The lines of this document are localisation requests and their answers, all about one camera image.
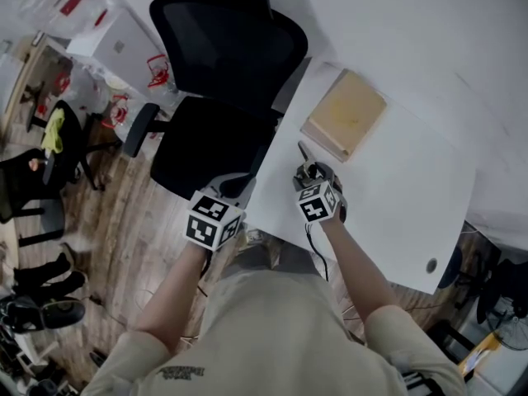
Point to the black mesh chair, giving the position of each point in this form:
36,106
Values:
24,196

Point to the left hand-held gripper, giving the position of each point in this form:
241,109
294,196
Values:
204,225

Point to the black round stool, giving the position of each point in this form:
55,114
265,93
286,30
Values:
76,138

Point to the person's beige shirt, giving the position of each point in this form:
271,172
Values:
280,336

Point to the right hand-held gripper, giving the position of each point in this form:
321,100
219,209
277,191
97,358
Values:
315,208

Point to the white table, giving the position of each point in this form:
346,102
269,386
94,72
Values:
412,23
392,204

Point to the yellow cloth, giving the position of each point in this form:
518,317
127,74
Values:
54,132

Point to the person's right forearm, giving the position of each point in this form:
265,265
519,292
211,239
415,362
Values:
359,270

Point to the clear plastic bag red label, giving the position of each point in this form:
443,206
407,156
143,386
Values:
70,2

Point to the black office chair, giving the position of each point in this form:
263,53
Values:
231,56

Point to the black boots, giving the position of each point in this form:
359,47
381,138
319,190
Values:
49,276

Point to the yellow cardboard box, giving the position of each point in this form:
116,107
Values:
480,355

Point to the black floor fan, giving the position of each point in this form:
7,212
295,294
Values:
511,324

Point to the white cardboard box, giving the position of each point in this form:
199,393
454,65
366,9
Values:
123,43

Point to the person's left forearm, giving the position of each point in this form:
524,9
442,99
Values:
173,291

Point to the tan wooden board object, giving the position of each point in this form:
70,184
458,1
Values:
346,111

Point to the black swivel chair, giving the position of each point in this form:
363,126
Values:
495,270

